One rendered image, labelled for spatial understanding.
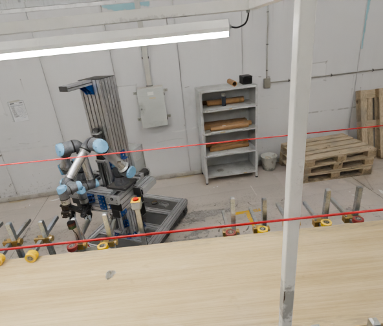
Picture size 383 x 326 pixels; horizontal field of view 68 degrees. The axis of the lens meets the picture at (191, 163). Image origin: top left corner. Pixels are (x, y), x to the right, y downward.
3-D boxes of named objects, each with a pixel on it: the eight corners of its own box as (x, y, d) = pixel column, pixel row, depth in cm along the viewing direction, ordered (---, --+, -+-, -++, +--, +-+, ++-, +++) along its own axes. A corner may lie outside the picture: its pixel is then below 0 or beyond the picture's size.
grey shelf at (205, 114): (201, 173, 521) (194, 86, 457) (249, 166, 529) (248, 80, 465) (206, 184, 480) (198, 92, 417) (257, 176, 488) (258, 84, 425)
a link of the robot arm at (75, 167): (83, 132, 249) (55, 184, 237) (90, 134, 242) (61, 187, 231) (93, 139, 258) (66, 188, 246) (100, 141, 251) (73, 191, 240)
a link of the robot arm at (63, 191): (68, 185, 223) (59, 189, 217) (72, 197, 228) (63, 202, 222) (64, 182, 228) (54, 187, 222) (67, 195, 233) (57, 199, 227)
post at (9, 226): (26, 268, 242) (6, 221, 223) (30, 267, 242) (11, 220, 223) (24, 271, 239) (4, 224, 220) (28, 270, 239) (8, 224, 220)
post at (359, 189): (348, 234, 244) (356, 185, 224) (352, 233, 244) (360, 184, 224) (350, 237, 241) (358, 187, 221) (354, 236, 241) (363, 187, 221)
